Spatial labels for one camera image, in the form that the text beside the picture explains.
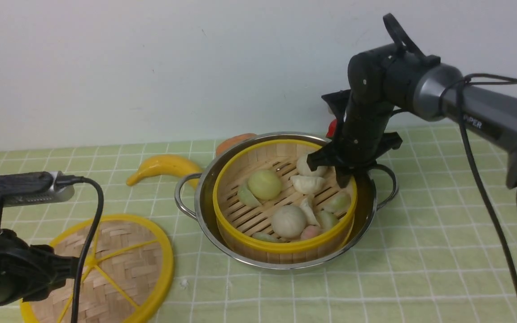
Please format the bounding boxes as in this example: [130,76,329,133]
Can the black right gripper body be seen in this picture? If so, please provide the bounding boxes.
[332,98,403,170]

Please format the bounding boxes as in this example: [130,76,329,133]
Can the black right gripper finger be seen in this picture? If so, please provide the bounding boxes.
[335,166,354,188]
[306,143,336,172]

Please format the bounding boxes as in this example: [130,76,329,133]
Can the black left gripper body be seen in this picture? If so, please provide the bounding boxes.
[0,229,79,306]

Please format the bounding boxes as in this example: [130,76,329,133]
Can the yellow rimmed bamboo steamer basket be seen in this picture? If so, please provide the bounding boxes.
[212,134,358,264]

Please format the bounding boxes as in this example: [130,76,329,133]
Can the yellow rimmed bamboo steamer lid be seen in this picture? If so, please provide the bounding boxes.
[20,214,174,323]

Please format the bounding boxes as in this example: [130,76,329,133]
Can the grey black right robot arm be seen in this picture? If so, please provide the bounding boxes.
[307,44,517,203]

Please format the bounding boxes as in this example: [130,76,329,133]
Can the stainless steel pot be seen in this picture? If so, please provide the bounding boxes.
[174,132,399,271]

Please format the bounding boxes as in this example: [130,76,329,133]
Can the orange vegetable behind pot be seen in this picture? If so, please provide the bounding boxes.
[215,133,257,156]

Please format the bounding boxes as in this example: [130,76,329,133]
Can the white bun under gripper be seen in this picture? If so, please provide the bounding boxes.
[296,154,328,177]

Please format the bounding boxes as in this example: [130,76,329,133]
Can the green dumpling right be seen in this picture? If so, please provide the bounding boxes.
[322,192,351,214]

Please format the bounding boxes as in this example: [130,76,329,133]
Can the green dumpling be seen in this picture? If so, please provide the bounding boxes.
[322,192,351,214]
[237,180,262,208]

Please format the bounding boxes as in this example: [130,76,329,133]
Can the red bell pepper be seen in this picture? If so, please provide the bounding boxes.
[325,119,338,139]

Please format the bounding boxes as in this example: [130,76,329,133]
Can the white dumpling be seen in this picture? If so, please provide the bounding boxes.
[290,175,325,196]

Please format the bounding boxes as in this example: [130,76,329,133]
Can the pink dumpling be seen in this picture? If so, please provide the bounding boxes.
[300,225,323,241]

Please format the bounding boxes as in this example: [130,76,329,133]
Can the round pale green bun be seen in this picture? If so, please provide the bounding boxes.
[247,169,283,200]

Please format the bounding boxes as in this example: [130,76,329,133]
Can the round white bun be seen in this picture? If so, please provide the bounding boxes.
[271,205,307,239]

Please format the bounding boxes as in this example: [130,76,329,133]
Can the green dumpling left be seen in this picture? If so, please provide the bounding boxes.
[237,180,262,208]

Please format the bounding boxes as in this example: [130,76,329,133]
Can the green checkered tablecloth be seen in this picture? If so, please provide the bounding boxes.
[0,124,517,323]

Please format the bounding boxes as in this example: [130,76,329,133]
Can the yellow banana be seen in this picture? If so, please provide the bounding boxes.
[126,154,203,186]

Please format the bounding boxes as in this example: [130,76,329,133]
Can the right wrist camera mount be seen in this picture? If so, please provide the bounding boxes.
[321,89,351,122]

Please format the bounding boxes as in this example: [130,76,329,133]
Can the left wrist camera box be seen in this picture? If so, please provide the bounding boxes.
[0,171,74,216]

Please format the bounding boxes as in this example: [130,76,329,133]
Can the black left camera cable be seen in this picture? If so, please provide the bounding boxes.
[57,176,105,323]

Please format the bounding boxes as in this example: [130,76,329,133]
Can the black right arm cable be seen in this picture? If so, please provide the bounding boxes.
[438,73,517,323]

